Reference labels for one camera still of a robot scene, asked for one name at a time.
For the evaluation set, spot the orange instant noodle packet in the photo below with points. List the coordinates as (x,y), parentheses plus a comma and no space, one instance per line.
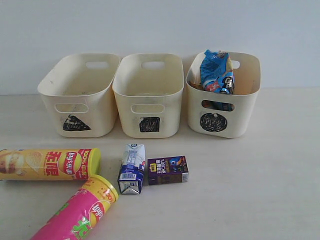
(195,85)

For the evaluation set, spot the blue instant noodle packet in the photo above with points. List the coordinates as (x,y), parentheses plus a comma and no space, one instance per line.
(216,73)

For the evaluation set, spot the yellow Lay's chips can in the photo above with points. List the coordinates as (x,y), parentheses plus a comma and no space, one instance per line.
(49,164)

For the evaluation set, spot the pink Lay's chips can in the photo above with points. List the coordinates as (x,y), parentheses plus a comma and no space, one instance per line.
(81,213)

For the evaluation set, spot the cream bin square mark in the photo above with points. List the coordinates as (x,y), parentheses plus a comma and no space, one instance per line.
(148,89)

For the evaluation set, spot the purple juice carton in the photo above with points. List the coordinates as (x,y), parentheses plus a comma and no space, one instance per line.
(167,170)

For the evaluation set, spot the cream bin circle mark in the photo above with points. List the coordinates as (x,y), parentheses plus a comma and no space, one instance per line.
(226,124)

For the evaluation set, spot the blue white milk carton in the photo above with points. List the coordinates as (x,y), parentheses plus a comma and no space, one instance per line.
(132,170)

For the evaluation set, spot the cream bin triangle mark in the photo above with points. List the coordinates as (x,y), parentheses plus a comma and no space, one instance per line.
(78,94)

